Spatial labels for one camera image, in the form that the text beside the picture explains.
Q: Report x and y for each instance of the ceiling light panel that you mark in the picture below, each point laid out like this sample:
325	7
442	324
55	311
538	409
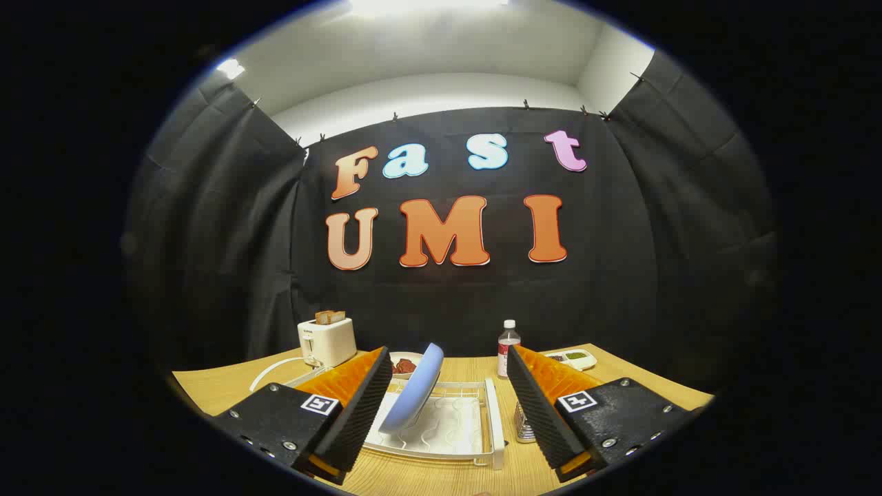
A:
231	68

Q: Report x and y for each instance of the red label plastic bottle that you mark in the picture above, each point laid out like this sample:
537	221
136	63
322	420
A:
508	351

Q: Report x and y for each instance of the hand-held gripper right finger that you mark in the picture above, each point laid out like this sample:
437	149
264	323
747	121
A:
541	413

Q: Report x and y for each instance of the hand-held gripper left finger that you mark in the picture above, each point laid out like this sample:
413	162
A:
358	413

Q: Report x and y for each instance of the small white dish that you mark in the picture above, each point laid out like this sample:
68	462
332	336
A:
403	357

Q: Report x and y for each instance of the blue plate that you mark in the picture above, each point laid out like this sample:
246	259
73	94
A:
413	396

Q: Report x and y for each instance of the white divided snack tray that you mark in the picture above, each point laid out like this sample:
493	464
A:
572	359

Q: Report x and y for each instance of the white toaster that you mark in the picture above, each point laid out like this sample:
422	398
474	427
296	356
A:
329	343

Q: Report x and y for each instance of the toast slices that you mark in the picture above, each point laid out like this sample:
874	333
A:
329	317

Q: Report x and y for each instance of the black backdrop cloth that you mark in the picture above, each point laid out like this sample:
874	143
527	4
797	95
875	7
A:
620	275

